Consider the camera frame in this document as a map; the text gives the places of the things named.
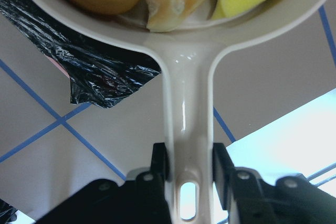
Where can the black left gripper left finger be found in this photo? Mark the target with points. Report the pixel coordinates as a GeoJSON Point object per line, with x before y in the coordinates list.
{"type": "Point", "coordinates": [139, 200]}

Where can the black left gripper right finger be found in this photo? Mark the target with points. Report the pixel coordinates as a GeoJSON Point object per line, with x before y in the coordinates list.
{"type": "Point", "coordinates": [249, 199]}

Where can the beige plastic dustpan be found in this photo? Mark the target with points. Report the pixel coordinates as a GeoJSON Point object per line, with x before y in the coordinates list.
{"type": "Point", "coordinates": [188, 57]}

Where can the black lined trash bin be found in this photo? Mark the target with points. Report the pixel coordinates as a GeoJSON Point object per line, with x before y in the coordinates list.
{"type": "Point", "coordinates": [99, 73]}

